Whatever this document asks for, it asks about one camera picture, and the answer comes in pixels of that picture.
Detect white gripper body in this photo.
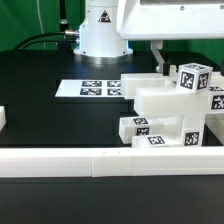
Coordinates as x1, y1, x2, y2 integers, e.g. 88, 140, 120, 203
117, 0, 224, 40

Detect white chair back frame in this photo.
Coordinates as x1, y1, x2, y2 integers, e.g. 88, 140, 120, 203
121, 72, 224, 126

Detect white chair seat part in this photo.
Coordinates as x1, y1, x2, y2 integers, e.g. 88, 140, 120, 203
152, 116, 205, 146

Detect white U-shaped obstacle fence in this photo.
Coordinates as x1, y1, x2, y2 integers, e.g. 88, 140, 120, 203
0, 104, 224, 178

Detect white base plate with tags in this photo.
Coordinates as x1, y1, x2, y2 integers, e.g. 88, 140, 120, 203
55, 79, 121, 97

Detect black cable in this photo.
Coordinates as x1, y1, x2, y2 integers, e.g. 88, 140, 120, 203
13, 29, 81, 52

